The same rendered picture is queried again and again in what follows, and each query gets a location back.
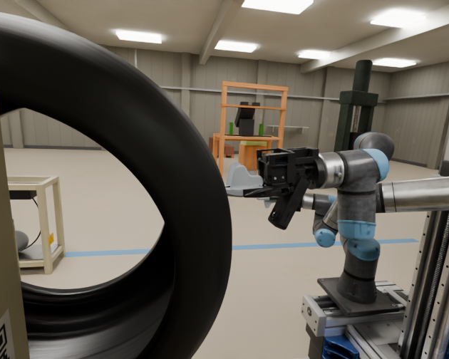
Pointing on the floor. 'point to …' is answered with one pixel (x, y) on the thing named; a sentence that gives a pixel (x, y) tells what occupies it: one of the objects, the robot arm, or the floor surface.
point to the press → (342, 138)
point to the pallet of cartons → (224, 148)
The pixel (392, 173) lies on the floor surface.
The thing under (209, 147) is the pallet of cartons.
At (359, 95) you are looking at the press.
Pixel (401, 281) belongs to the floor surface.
